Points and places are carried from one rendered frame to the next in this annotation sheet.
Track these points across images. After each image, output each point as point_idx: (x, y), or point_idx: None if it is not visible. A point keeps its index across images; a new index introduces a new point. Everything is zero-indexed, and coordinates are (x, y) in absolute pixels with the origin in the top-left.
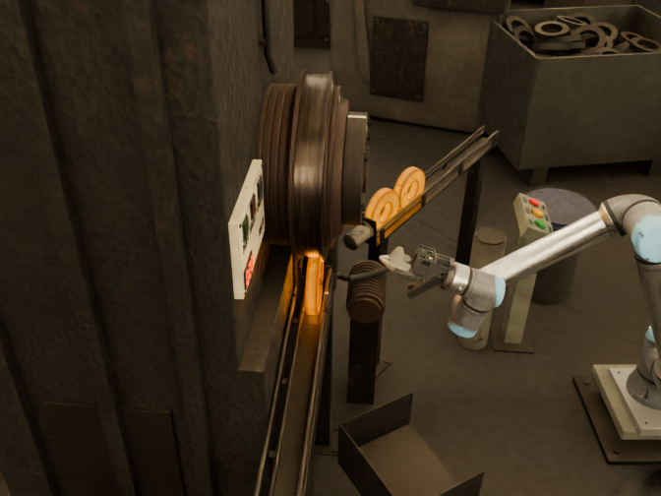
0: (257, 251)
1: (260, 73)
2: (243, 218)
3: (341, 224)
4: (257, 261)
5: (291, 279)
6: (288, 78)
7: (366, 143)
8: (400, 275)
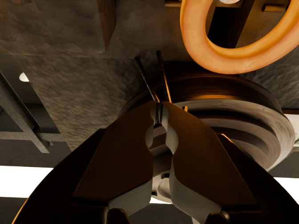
0: (295, 116)
1: None
2: (298, 144)
3: (251, 154)
4: (280, 88)
5: (254, 27)
6: (89, 128)
7: (158, 191)
8: (255, 171)
